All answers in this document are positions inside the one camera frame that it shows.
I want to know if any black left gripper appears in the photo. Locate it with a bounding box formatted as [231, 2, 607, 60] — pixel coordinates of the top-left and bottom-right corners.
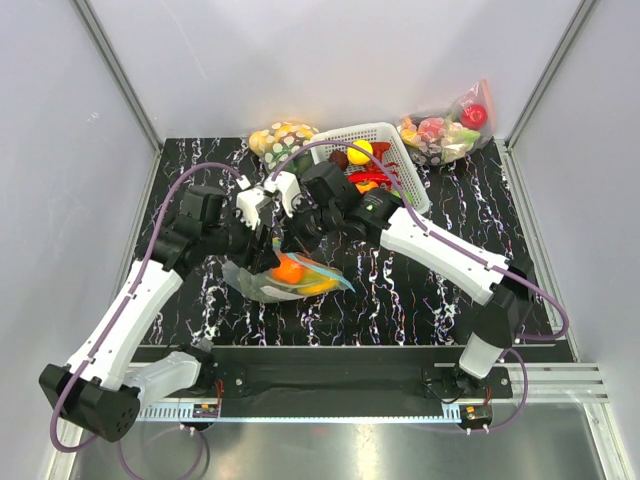
[204, 205, 281, 274]

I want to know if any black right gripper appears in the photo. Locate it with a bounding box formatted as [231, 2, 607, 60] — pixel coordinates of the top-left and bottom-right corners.
[275, 196, 340, 258]

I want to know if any clear blue-zip food bag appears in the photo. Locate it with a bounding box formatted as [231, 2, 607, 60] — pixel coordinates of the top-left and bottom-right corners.
[222, 252, 355, 304]

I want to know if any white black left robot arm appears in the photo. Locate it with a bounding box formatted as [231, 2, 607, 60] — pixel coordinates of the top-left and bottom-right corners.
[38, 181, 292, 453]

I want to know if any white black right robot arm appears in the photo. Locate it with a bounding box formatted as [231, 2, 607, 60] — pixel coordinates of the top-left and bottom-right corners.
[271, 162, 535, 397]

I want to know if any green netted fake melon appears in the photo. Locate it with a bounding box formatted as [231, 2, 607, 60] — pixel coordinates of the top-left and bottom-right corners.
[238, 268, 280, 303]

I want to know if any orange fake tomato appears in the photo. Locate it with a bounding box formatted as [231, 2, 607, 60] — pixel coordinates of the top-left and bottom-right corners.
[270, 258, 304, 284]

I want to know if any orange fake persimmon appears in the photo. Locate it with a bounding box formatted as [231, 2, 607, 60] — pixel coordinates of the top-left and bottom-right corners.
[355, 181, 379, 194]

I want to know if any dark brown fake passionfruit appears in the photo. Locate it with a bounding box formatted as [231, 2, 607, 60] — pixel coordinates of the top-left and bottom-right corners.
[328, 150, 350, 171]

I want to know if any red fake chili pepper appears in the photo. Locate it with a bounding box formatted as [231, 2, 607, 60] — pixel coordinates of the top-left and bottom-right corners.
[348, 171, 391, 184]

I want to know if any yellow fake pear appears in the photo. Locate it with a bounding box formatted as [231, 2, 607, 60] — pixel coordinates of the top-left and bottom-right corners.
[346, 139, 373, 166]

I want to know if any white-dotted clear food bag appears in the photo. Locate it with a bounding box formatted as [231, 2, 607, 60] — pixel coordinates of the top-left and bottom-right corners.
[248, 121, 319, 173]

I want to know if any red fake lobster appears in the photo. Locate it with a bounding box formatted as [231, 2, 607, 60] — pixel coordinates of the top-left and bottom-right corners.
[365, 142, 398, 185]

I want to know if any pink-dotted clear food bag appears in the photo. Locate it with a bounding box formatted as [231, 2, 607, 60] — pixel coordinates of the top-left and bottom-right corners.
[395, 79, 496, 166]

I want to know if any red fake apple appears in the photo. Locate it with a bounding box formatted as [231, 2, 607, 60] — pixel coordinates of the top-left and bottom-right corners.
[459, 104, 488, 131]

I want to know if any white perforated plastic basket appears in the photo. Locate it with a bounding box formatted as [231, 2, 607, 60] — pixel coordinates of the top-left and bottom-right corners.
[311, 122, 431, 214]

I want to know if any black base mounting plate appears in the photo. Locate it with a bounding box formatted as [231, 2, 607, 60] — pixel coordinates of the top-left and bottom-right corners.
[134, 344, 574, 419]

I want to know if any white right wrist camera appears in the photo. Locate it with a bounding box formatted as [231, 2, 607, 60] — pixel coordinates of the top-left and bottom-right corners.
[263, 171, 300, 218]

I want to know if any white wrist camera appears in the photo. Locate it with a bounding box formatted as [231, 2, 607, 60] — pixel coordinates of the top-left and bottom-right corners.
[236, 187, 274, 231]
[263, 171, 300, 218]

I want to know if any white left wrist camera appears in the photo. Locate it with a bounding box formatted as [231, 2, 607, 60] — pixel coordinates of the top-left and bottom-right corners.
[236, 187, 274, 231]

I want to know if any white slotted cable duct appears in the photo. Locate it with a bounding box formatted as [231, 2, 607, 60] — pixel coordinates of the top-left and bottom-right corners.
[136, 401, 462, 425]

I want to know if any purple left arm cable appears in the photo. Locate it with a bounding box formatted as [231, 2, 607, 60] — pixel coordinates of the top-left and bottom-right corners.
[49, 162, 251, 479]

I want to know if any aluminium frame rail left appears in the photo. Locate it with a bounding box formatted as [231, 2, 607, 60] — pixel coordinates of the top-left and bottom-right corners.
[44, 1, 164, 479]

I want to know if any aluminium frame rail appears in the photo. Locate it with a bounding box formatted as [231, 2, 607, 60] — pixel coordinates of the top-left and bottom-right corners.
[44, 1, 164, 479]
[501, 1, 639, 471]

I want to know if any aluminium frame rail right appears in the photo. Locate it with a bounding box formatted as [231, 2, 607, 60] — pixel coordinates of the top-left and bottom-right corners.
[501, 1, 639, 471]

